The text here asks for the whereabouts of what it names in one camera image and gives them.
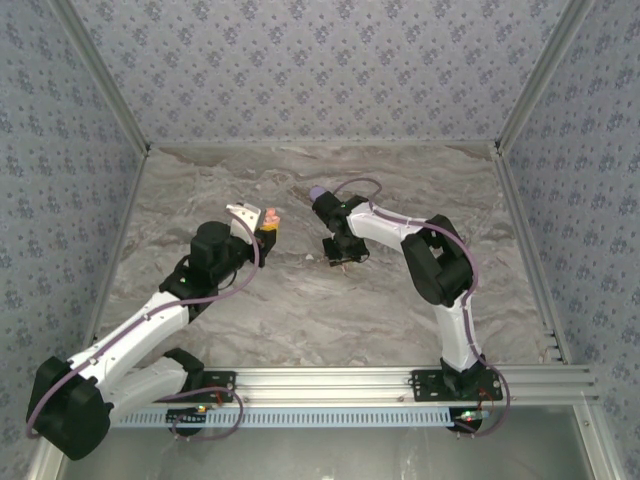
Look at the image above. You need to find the left controller board with LED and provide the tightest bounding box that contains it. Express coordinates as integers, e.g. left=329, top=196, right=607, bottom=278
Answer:
left=166, top=405, right=210, bottom=427

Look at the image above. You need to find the controller board with led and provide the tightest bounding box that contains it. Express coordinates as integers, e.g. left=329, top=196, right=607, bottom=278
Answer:
left=449, top=407, right=490, bottom=432
left=166, top=405, right=210, bottom=427

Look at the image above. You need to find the grey metal shelf panel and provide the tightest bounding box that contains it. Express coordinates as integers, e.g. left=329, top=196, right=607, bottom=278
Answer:
left=29, top=404, right=616, bottom=480

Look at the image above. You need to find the right controller board with LED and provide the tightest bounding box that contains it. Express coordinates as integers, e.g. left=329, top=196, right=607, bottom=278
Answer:
left=449, top=407, right=490, bottom=432

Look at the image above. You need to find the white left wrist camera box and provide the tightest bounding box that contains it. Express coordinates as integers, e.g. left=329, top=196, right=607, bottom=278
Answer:
left=224, top=202, right=264, bottom=236

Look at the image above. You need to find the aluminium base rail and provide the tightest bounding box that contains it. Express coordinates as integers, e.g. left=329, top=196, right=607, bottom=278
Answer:
left=54, top=366, right=600, bottom=405

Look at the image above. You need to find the white slotted cable duct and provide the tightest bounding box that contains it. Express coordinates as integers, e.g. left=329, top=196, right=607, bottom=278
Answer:
left=109, top=405, right=494, bottom=430

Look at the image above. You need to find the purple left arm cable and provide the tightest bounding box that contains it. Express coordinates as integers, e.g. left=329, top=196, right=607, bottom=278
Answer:
left=24, top=204, right=245, bottom=444

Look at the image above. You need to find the aluminium corner post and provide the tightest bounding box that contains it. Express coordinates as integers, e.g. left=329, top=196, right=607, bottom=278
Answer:
left=52, top=0, right=152, bottom=151
left=494, top=0, right=596, bottom=151

